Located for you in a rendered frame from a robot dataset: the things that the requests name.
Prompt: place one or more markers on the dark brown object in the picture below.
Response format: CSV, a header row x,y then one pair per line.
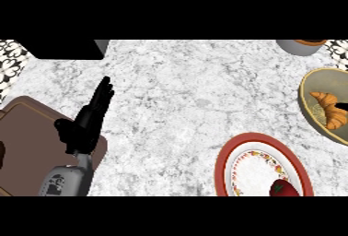
x,y
2,155

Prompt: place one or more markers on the olive gold-rimmed plate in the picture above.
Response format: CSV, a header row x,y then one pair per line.
x,y
326,80

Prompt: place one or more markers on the black appliance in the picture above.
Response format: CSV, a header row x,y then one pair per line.
x,y
63,49

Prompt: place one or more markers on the red-rimmed floral bowl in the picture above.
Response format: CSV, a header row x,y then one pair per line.
x,y
255,172

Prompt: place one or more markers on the brown wooden cutting board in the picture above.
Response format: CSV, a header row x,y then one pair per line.
x,y
27,138

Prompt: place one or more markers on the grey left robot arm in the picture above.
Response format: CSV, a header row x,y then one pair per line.
x,y
65,179

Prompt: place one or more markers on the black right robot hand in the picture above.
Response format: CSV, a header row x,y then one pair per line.
x,y
344,107

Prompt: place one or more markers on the red strawberry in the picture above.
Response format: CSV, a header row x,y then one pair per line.
x,y
283,189

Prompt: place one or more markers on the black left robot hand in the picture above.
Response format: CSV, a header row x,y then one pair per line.
x,y
86,123

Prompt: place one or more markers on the golden croissant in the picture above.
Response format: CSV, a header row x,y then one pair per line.
x,y
329,109

